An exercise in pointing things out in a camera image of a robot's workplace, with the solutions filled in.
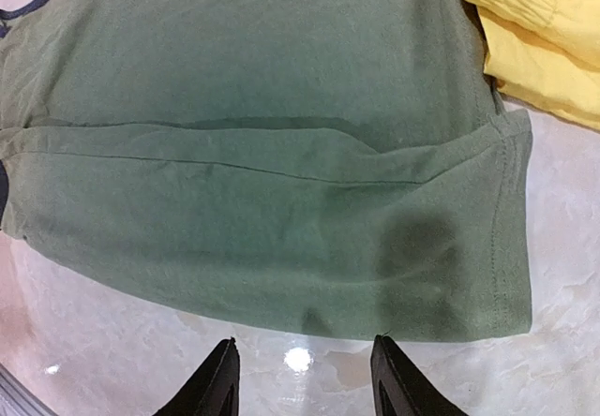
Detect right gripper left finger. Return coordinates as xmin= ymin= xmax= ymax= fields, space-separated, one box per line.
xmin=155 ymin=338 xmax=240 ymax=416

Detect yellow shorts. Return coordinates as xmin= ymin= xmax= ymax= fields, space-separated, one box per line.
xmin=465 ymin=0 xmax=599 ymax=129

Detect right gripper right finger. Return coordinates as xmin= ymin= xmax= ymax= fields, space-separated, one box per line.
xmin=370 ymin=335 xmax=466 ymax=416

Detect aluminium front rail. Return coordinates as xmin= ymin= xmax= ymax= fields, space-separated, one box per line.
xmin=1 ymin=367 xmax=49 ymax=416

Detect olive green garment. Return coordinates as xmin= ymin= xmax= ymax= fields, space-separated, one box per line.
xmin=1 ymin=0 xmax=533 ymax=342

